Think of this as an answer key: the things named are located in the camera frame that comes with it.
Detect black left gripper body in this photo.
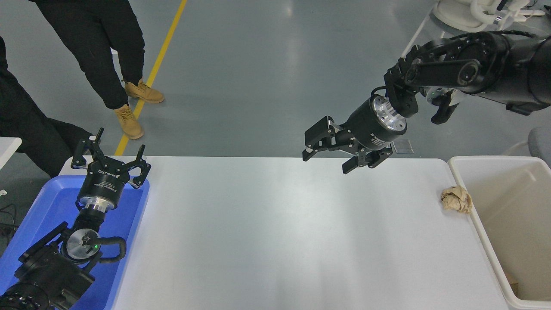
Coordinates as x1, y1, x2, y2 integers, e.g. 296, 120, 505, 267
77, 156, 130, 203

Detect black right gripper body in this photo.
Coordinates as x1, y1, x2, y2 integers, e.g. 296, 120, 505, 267
343, 98, 396, 151

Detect tan paper ball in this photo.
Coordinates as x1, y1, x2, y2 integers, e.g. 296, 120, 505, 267
440, 185, 473, 214

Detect blue plastic tray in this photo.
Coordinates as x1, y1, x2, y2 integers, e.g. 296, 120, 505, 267
0, 174, 150, 310

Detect person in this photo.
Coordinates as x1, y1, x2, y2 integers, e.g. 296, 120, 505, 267
0, 37, 93, 178
29, 0, 165, 140

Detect small white side table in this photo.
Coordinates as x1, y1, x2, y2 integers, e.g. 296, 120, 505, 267
0, 137, 23, 171

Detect white wheeled office chair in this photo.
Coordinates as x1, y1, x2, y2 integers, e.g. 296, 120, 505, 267
401, 0, 546, 59

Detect large pale plastic bin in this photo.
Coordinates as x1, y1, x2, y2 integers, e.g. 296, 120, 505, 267
448, 156, 551, 310

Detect black floor cables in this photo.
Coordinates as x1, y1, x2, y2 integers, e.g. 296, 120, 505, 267
0, 202, 19, 244

